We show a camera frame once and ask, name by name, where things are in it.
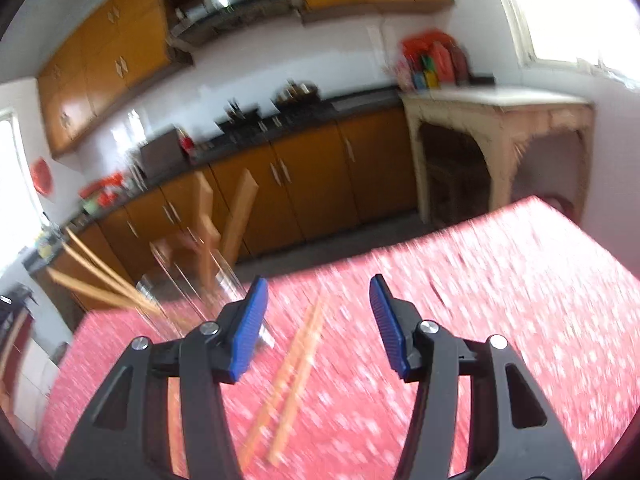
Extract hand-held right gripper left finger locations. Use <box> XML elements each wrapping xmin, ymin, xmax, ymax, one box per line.
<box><xmin>55</xmin><ymin>276</ymin><xmax>269</xmax><ymax>480</ymax></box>

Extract gas stove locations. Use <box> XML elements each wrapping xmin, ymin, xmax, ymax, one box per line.
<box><xmin>215</xmin><ymin>101</ymin><xmax>342</xmax><ymax>134</ymax></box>

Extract window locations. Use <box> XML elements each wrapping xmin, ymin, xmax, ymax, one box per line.
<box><xmin>486</xmin><ymin>0</ymin><xmax>640</xmax><ymax>84</ymax></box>
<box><xmin>0</xmin><ymin>109</ymin><xmax>42</xmax><ymax>242</ymax></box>

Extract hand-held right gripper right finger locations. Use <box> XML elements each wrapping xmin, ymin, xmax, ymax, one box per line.
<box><xmin>369</xmin><ymin>274</ymin><xmax>583</xmax><ymax>480</ymax></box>

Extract red floral tablecloth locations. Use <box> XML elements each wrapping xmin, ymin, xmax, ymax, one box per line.
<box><xmin>37</xmin><ymin>195</ymin><xmax>640</xmax><ymax>480</ymax></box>

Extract red hanging bag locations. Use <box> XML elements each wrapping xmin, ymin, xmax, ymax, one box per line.
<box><xmin>30</xmin><ymin>157</ymin><xmax>55</xmax><ymax>194</ymax></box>

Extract black kitchen countertop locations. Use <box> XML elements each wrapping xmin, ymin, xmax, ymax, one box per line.
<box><xmin>25</xmin><ymin>85</ymin><xmax>407</xmax><ymax>272</ymax></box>

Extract dark cutting board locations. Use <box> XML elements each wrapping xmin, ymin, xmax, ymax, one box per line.
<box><xmin>137</xmin><ymin>127</ymin><xmax>189</xmax><ymax>176</ymax></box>

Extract red plastic bag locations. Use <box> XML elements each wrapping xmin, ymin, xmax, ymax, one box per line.
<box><xmin>79</xmin><ymin>172</ymin><xmax>126</xmax><ymax>201</ymax></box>

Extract dark brown bottle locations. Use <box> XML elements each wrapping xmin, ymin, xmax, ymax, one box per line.
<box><xmin>450</xmin><ymin>45</ymin><xmax>471</xmax><ymax>84</ymax></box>

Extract large red bottle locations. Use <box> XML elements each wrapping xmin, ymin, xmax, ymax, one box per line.
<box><xmin>430</xmin><ymin>42</ymin><xmax>454</xmax><ymax>84</ymax></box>

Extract colourful boxes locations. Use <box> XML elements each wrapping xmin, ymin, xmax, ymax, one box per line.
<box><xmin>412</xmin><ymin>57</ymin><xmax>439</xmax><ymax>89</ymax></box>

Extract cream side table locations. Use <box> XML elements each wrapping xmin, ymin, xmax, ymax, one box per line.
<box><xmin>401</xmin><ymin>86</ymin><xmax>597</xmax><ymax>224</ymax></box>

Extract wooden base cabinet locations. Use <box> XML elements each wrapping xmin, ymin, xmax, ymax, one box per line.
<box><xmin>30</xmin><ymin>105</ymin><xmax>425</xmax><ymax>311</ymax></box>

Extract wire utensil holder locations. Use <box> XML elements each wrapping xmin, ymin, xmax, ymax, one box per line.
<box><xmin>135</xmin><ymin>245</ymin><xmax>273</xmax><ymax>348</ymax></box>

